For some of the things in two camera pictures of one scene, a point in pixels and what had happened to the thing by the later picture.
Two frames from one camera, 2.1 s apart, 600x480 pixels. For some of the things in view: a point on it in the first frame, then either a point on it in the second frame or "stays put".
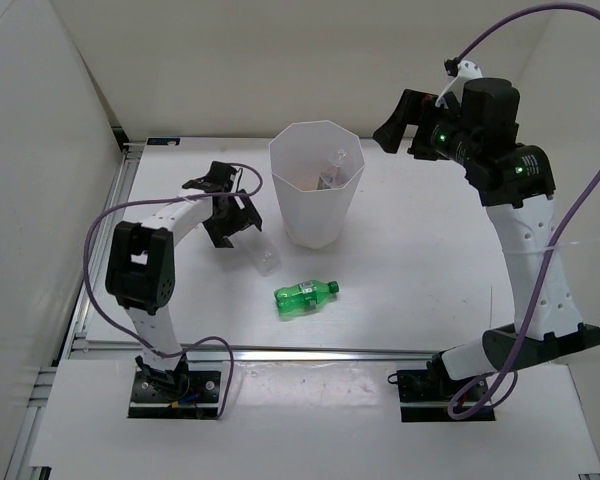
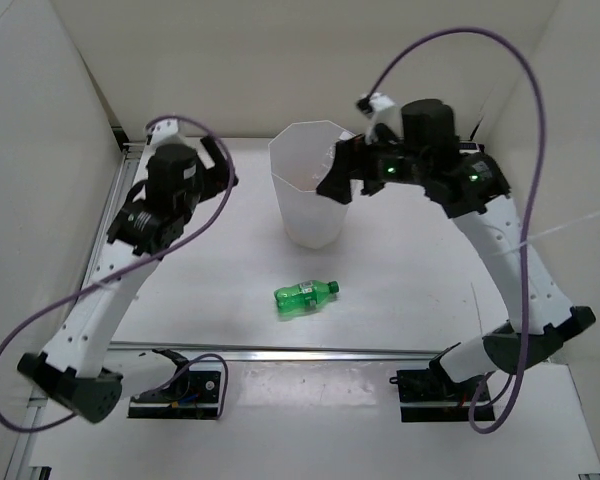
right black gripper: [410, 110] → [348, 156]
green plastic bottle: [304, 295] stays put
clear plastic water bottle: [263, 254] → [324, 158]
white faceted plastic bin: [317, 168] stays put
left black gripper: [246, 217] → [217, 156]
